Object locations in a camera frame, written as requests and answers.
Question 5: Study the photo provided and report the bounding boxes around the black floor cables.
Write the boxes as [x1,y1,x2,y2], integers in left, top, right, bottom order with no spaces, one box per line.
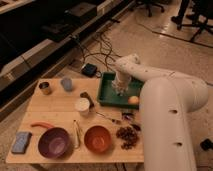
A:
[71,31,138,75]

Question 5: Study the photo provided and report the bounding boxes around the orange round fruit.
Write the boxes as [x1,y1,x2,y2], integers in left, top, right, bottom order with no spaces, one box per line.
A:
[128,96,139,105]

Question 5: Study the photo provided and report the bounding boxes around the white cup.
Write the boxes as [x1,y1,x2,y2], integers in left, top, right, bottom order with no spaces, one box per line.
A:
[75,98,89,116]

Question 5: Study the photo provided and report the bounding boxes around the purple small object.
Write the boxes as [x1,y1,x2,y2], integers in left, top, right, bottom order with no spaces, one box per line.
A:
[122,113,134,120]

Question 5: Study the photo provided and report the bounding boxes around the black handled knife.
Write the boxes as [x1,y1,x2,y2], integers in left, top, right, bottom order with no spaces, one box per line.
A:
[131,124,141,131]

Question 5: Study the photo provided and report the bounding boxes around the orange bowl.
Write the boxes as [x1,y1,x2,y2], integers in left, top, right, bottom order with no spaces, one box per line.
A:
[84,125,112,154]

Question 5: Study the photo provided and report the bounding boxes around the purple bowl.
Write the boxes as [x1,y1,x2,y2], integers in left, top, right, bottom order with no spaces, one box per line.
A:
[38,127,71,158]

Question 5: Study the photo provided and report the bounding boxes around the black stand legs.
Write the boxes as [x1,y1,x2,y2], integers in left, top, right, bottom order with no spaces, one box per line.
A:
[171,0,213,42]

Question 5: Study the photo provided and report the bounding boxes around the black box on shelf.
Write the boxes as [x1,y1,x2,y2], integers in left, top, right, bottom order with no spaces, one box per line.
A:
[65,2,97,22]

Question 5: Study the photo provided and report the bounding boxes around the metal spoon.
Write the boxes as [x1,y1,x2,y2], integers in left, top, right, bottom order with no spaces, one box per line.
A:
[96,112,121,125]

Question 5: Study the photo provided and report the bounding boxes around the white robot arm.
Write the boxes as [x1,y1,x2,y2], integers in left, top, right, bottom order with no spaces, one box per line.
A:
[113,54,208,171]

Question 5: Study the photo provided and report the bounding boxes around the blue-grey cup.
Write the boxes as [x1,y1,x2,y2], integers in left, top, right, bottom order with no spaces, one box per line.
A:
[61,77,73,92]

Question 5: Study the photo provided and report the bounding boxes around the black office chair base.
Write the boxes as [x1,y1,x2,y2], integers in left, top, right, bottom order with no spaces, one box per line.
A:
[130,0,165,17]

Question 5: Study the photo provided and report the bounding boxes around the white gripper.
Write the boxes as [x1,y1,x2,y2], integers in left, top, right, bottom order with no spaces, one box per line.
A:
[112,80,128,96]

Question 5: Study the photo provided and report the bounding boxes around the dark brown scoop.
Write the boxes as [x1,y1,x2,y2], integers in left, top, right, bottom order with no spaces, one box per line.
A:
[80,92,95,108]

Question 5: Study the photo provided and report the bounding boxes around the blue sponge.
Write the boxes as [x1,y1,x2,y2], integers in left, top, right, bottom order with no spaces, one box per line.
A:
[11,132,32,154]

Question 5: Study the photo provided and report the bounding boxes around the green plastic tray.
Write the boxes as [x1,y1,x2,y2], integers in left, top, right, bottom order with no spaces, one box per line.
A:
[97,72,143,109]

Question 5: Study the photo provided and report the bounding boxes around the black power adapter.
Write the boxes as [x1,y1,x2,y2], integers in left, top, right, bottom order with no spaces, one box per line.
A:
[81,63,97,77]

